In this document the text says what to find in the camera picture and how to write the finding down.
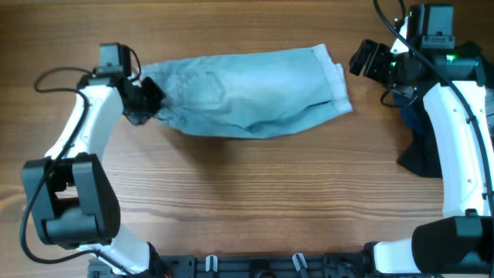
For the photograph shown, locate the light blue denim shorts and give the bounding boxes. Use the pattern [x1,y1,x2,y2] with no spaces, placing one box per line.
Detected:
[144,44,353,139]

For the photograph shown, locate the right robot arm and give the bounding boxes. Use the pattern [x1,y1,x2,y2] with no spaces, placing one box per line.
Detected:
[349,3,493,277]

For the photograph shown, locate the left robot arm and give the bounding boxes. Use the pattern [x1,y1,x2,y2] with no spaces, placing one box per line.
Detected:
[19,42,171,277]

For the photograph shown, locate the dark clothes pile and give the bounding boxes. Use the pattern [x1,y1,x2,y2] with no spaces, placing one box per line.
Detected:
[391,40,494,179]

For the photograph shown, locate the left black cable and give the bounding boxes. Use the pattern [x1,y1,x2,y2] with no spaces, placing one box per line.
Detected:
[19,66,128,276]

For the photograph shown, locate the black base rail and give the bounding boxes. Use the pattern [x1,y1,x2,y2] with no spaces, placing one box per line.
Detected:
[158,253,383,278]

